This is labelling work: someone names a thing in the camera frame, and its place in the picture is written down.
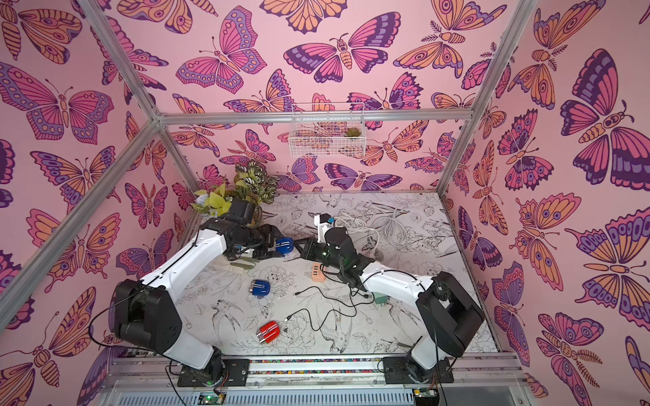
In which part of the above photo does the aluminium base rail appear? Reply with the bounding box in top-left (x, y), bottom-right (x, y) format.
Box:
top-left (93, 354), bottom-right (536, 405)

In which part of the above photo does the orange power strip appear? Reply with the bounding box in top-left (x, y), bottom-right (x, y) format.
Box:
top-left (311, 262), bottom-right (327, 284)

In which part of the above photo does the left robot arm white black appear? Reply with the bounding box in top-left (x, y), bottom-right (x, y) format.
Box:
top-left (111, 199), bottom-right (283, 386)

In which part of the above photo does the amber glass vase with plants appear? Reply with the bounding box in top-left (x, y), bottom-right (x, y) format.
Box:
top-left (191, 162), bottom-right (279, 226)

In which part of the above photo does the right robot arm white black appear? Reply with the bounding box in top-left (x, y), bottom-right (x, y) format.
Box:
top-left (294, 214), bottom-right (485, 383)

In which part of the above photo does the aluminium cage frame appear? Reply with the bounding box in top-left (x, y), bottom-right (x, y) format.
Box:
top-left (1, 1), bottom-right (538, 326)

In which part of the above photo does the black USB cable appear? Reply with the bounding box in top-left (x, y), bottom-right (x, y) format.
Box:
top-left (294, 285), bottom-right (376, 311)
top-left (283, 296), bottom-right (359, 333)

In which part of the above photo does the small green succulent plant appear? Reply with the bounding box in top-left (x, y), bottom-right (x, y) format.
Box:
top-left (345, 127), bottom-right (362, 138)

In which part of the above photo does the white wire wall basket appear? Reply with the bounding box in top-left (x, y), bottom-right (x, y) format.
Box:
top-left (286, 101), bottom-right (367, 159)

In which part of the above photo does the green charger adapter lower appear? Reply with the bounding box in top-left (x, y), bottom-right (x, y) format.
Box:
top-left (374, 294), bottom-right (389, 306)

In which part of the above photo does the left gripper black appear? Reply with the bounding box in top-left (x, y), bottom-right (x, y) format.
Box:
top-left (242, 225), bottom-right (288, 260)

